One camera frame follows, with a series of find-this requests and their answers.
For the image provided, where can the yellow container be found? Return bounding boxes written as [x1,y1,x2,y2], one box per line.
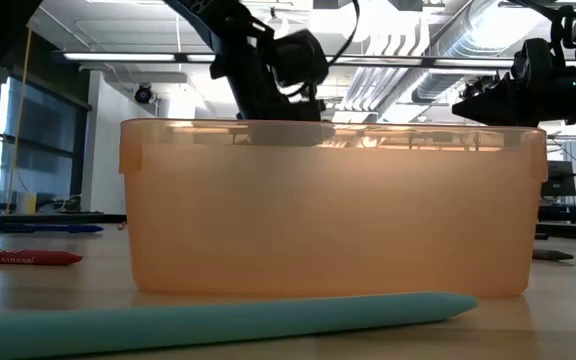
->
[15,191,38,217]

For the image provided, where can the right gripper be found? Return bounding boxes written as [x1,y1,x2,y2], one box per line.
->
[451,74,564,127]

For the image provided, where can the yellow extension cord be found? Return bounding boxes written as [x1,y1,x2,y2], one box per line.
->
[5,27,34,214]

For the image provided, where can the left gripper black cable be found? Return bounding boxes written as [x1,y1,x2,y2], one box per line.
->
[327,0,362,66]

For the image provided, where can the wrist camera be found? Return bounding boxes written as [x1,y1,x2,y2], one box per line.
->
[511,38,555,84]
[270,28,330,87]

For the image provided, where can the black ceiling camera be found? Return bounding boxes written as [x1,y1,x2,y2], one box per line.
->
[133,83,156,105]

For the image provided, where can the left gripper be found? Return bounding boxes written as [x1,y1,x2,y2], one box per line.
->
[212,14,327,122]

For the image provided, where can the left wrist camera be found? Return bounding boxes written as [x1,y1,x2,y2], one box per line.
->
[270,28,330,87]

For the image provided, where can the silver ventilation duct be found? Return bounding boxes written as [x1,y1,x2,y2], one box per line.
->
[410,7,519,105]

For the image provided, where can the black office desk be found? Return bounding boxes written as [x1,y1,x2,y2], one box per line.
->
[537,202,576,225]

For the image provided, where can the grey crayon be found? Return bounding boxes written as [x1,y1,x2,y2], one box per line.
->
[532,248,575,262]

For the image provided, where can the blue pen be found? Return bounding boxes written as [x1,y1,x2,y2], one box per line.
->
[0,222,105,235]

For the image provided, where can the orange translucent plastic bin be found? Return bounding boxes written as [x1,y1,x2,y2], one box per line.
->
[118,118,549,300]

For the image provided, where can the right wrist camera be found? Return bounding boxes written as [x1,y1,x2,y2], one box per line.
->
[511,38,555,84]

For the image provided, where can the black computer monitor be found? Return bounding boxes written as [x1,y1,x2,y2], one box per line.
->
[541,160,576,198]

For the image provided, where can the long ceiling light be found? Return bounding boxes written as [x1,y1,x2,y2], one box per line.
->
[327,56,514,70]
[62,51,217,64]

